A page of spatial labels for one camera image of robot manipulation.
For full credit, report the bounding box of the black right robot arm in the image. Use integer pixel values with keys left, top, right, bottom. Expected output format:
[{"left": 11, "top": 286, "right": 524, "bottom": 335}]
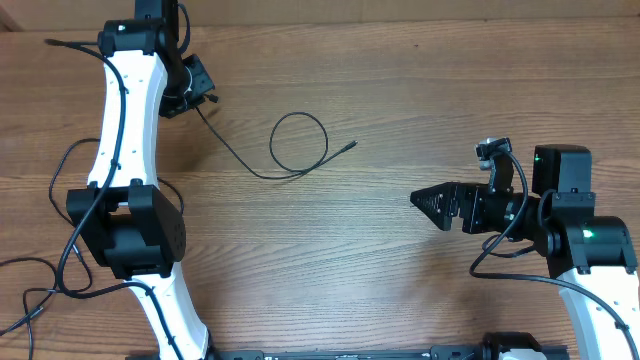
[{"left": 410, "top": 138, "right": 639, "bottom": 359}]

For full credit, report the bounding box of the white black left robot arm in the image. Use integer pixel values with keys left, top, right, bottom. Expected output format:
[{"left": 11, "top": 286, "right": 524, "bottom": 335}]
[{"left": 66, "top": 0, "right": 218, "bottom": 359}]

